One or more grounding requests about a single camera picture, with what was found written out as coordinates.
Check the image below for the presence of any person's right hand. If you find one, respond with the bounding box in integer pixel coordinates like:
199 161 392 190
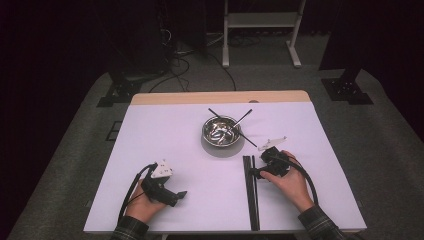
259 150 316 214

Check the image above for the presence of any white metal stand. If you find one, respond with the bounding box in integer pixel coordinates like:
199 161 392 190
222 0 307 69

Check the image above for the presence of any black stand base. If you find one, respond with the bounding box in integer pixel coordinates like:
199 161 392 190
320 68 374 106
96 71 143 108

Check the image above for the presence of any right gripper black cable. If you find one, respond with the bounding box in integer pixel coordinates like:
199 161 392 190
279 154 319 206

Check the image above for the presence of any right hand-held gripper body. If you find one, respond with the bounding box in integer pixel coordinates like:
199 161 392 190
257 135 292 178

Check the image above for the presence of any black rectangular frame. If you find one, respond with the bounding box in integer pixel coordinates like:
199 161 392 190
105 120 124 142

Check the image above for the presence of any person's left hand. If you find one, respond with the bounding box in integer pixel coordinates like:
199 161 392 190
125 179 168 223

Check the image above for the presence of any black chopstick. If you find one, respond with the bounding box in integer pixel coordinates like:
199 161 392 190
207 107 258 148

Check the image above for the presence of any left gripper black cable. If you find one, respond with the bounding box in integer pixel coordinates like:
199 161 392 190
116 162 158 226

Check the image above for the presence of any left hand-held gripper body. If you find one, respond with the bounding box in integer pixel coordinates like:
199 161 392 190
141 158 180 208

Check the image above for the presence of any metal bowl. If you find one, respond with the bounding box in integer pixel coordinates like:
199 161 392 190
201 114 243 148

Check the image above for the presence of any black floor cable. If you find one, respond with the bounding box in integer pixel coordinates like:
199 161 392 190
148 56 191 94
206 51 238 92

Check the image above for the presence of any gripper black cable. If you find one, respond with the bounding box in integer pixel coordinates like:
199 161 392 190
116 162 158 226
279 154 319 206

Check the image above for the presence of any white table mat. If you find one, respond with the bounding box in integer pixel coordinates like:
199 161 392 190
83 101 368 234

